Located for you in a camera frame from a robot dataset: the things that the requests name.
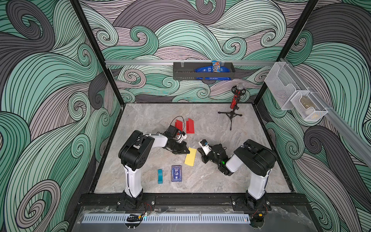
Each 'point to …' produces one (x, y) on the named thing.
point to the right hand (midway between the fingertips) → (200, 148)
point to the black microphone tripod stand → (231, 114)
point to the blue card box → (176, 173)
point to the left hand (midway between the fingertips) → (189, 151)
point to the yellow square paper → (191, 157)
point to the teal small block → (160, 176)
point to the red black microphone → (238, 90)
